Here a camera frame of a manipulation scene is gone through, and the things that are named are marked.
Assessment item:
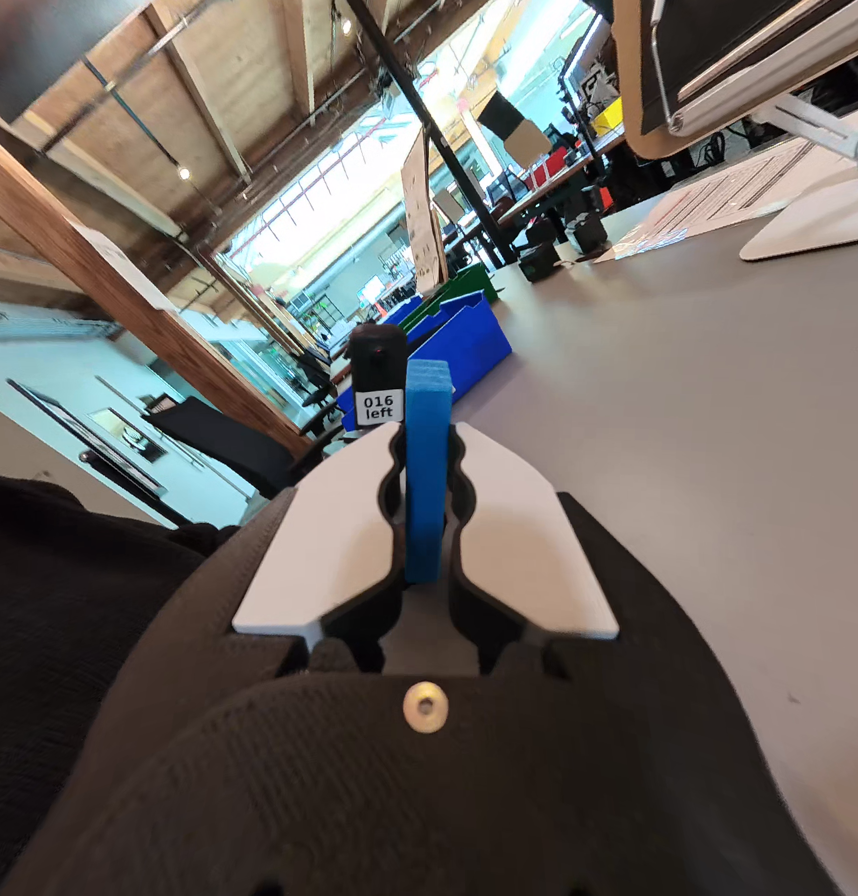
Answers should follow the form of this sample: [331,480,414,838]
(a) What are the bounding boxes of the monitor with cardboard surround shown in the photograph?
[613,0,858,158]

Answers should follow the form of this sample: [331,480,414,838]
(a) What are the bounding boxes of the printed paper sheet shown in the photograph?
[593,136,832,265]

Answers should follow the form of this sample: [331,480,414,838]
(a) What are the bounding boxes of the black office chair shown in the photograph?
[299,346,347,428]
[143,394,300,499]

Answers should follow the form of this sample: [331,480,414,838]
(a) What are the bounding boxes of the white monitor stand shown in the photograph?
[669,90,858,263]

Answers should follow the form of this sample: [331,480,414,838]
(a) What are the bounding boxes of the blue rectangular block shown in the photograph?
[403,358,453,585]

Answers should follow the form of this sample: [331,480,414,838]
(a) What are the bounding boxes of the cardboard poster board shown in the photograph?
[401,126,449,295]

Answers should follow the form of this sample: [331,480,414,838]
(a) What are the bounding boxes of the cardboard panel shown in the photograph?
[504,120,553,168]

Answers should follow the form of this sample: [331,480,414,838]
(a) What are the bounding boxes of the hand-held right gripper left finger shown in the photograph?
[230,420,407,651]

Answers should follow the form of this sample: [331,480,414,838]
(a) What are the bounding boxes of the green plastic bin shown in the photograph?
[401,262,501,331]

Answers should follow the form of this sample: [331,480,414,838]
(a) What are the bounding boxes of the black monitor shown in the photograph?
[478,91,525,142]

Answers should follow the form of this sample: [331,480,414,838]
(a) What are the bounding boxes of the wooden background desk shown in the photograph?
[499,129,629,232]

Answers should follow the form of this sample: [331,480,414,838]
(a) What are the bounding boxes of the large blue plastic bin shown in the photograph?
[338,290,514,433]

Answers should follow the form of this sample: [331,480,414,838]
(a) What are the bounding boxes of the black pole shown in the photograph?
[345,0,519,268]

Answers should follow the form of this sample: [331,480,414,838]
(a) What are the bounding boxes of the dark wooden post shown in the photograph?
[0,119,312,457]

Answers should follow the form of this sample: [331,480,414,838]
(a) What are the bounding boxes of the black framed sign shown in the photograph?
[7,378,192,527]

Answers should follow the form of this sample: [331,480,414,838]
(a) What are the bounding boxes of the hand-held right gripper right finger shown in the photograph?
[448,420,621,651]

